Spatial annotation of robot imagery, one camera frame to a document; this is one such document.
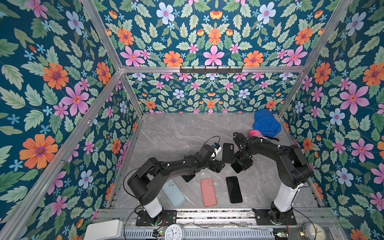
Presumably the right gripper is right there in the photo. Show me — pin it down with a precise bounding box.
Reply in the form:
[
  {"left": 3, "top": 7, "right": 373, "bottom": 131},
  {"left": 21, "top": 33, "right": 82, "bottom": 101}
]
[{"left": 230, "top": 151, "right": 251, "bottom": 172}]

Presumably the black phone case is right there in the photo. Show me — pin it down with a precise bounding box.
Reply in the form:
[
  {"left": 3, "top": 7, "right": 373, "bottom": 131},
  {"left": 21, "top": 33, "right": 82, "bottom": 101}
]
[{"left": 222, "top": 143, "right": 234, "bottom": 164}]

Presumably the black phone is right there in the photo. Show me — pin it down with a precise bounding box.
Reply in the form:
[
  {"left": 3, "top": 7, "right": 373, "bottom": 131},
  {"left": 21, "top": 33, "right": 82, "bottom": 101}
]
[
  {"left": 226, "top": 176, "right": 243, "bottom": 204},
  {"left": 182, "top": 174, "right": 196, "bottom": 183},
  {"left": 231, "top": 161, "right": 243, "bottom": 174}
]

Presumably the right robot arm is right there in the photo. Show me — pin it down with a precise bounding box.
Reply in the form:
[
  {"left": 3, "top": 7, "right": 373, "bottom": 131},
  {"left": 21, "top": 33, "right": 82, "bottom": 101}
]
[{"left": 233, "top": 132, "right": 314, "bottom": 225}]

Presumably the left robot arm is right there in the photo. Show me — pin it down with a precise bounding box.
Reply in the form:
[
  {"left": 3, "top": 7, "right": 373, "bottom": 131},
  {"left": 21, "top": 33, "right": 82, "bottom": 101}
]
[{"left": 124, "top": 143, "right": 225, "bottom": 219}]

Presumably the pink phone case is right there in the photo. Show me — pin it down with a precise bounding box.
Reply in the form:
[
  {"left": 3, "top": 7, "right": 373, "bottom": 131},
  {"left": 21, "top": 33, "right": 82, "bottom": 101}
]
[{"left": 200, "top": 178, "right": 217, "bottom": 208}]

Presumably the light blue phone case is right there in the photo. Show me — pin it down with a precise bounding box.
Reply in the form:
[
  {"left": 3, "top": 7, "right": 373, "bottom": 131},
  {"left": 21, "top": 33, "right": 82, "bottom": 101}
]
[{"left": 162, "top": 180, "right": 186, "bottom": 208}]

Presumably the doll with blue cloth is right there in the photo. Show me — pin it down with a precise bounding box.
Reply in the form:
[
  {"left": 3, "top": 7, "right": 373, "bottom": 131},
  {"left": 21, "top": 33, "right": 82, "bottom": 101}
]
[{"left": 249, "top": 109, "right": 282, "bottom": 142}]

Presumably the white clock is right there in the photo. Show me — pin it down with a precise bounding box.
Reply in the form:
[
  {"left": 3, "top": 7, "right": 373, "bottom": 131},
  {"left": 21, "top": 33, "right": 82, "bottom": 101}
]
[{"left": 164, "top": 224, "right": 184, "bottom": 240}]

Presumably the brass alarm clock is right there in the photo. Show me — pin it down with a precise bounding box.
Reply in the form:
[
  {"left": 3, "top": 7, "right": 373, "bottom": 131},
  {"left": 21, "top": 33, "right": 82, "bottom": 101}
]
[{"left": 300, "top": 222, "right": 327, "bottom": 240}]

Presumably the white heat sink strip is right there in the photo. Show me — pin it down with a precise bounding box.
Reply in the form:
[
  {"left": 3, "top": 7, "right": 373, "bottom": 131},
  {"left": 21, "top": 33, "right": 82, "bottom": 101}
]
[{"left": 122, "top": 228, "right": 275, "bottom": 240}]

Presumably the white box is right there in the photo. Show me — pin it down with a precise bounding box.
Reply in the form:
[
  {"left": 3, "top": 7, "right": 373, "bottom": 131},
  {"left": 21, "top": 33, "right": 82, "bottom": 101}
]
[{"left": 84, "top": 220, "right": 124, "bottom": 240}]

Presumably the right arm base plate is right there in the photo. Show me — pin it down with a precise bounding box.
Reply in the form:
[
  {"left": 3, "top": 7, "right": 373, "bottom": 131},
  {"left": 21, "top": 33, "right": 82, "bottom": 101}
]
[{"left": 252, "top": 209, "right": 297, "bottom": 226}]

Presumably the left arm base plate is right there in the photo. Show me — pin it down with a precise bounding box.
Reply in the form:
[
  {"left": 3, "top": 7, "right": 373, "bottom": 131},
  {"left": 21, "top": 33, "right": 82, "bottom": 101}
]
[{"left": 136, "top": 210, "right": 178, "bottom": 227}]

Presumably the black hook rail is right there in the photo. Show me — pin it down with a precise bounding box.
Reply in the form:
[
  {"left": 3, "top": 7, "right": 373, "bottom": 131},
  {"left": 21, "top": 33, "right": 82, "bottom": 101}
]
[{"left": 180, "top": 66, "right": 243, "bottom": 74}]

